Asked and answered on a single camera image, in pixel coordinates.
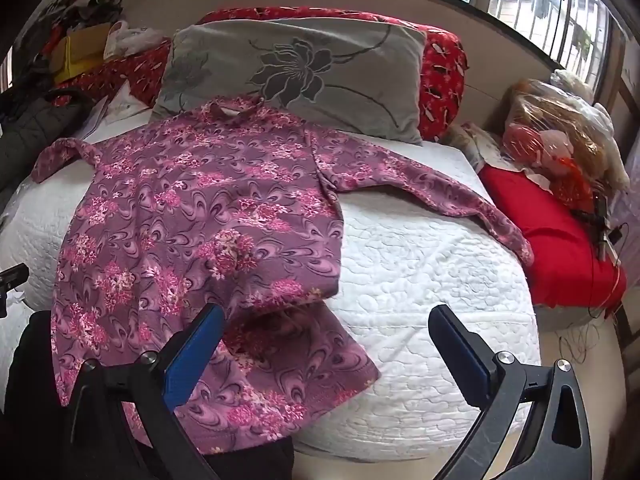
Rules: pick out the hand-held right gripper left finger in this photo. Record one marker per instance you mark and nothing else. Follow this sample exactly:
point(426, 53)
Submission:
point(195, 355)

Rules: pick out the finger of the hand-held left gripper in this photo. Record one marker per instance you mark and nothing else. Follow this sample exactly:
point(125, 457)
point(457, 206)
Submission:
point(12, 277)

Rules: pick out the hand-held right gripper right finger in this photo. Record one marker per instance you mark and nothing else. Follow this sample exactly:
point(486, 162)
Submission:
point(465, 355)

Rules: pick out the purple floral shirt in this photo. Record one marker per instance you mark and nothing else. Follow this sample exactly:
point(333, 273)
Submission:
point(200, 200)

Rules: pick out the pile of clothes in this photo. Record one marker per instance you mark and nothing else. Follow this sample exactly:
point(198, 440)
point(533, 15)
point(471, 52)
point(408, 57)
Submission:
point(95, 0)

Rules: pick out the white quilted mattress pad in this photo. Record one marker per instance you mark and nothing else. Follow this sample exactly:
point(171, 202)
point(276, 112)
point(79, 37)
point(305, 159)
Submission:
point(425, 285)

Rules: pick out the person's black clothing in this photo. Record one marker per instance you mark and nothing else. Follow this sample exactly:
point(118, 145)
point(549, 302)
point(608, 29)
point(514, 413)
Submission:
point(30, 360)

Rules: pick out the red cloth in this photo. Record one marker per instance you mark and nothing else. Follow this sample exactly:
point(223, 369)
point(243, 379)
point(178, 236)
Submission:
point(540, 240)

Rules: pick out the dark jacket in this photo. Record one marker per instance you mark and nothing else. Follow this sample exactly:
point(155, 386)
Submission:
point(30, 125)

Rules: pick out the dark tool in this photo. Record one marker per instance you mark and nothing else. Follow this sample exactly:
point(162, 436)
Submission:
point(600, 220)

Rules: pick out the papers in clear sleeve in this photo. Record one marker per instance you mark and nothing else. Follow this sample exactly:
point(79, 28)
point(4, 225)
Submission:
point(125, 105)

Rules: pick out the light floral cloth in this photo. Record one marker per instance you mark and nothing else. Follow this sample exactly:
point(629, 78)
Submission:
point(480, 145)

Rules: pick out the yellow cardboard box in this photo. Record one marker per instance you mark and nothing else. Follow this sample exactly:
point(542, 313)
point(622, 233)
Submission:
point(75, 55)

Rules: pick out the clear plastic bag of toys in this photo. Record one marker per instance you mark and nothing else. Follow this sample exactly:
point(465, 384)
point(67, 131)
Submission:
point(575, 130)

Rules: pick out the white plastic bag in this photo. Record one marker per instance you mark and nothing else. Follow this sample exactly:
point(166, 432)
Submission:
point(135, 40)

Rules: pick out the red patterned blanket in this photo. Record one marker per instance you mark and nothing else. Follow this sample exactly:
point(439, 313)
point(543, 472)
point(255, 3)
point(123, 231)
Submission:
point(442, 75)

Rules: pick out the grey floral pillow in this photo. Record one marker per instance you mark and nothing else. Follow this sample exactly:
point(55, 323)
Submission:
point(350, 60)

